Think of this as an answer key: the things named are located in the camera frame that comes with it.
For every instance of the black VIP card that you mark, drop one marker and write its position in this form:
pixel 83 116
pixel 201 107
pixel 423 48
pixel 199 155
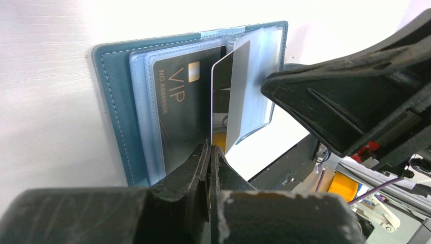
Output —
pixel 183 83

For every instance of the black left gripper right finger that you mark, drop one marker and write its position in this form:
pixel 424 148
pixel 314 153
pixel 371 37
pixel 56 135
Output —
pixel 239 213

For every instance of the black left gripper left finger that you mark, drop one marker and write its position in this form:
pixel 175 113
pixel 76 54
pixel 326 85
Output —
pixel 174 210

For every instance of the blue leather card holder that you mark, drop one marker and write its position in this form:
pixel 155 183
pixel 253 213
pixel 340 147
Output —
pixel 111 62

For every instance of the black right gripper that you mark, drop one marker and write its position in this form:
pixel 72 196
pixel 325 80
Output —
pixel 348 102

